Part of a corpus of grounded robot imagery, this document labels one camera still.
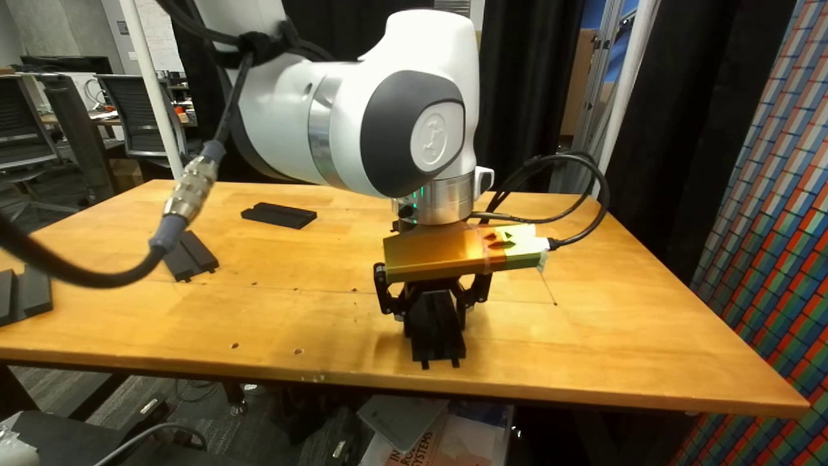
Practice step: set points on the short black track piece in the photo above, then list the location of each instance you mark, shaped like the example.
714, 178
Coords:
277, 217

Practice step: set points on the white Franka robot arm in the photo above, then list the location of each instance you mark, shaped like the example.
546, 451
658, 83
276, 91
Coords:
395, 123

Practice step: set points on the yellow wrist camera box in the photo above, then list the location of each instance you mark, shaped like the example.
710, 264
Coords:
466, 252

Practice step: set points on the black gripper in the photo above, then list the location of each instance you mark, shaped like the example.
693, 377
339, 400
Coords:
450, 299

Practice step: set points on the black track piece front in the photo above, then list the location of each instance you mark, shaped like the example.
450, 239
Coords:
23, 294

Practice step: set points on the black curtain right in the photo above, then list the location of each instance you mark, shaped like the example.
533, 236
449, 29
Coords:
693, 100

